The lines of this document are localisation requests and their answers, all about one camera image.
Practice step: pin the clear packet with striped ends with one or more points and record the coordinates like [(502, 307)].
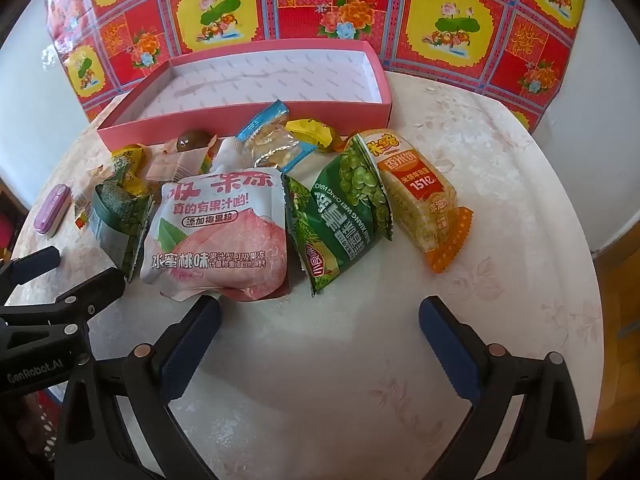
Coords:
[(82, 212)]

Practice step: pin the pink cardboard box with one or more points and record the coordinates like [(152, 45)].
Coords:
[(275, 80)]

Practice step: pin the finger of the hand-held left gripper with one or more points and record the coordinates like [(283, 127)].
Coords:
[(30, 266), (90, 292)]

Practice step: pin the blue-edged clear cookie packet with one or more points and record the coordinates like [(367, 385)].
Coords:
[(272, 145)]

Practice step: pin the purple plastic case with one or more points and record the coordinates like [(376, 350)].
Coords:
[(50, 208)]

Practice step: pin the round candy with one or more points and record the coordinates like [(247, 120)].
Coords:
[(187, 141)]

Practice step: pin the peach jelly pouch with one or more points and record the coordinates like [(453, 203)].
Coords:
[(215, 240)]

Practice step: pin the orange rice cracker packet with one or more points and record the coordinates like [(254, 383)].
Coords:
[(420, 195)]

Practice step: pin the yellow packet with green print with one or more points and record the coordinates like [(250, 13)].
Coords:
[(127, 162)]

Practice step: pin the green pea packet white side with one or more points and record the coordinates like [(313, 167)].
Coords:
[(117, 220)]

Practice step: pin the yellow crinkled snack packet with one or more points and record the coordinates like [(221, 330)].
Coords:
[(312, 132)]

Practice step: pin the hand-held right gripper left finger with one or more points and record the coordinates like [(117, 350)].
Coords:
[(192, 345)]

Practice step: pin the large green pea packet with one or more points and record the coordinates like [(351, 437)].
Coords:
[(340, 220)]

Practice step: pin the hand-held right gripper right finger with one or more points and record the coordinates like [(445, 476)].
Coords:
[(450, 350)]

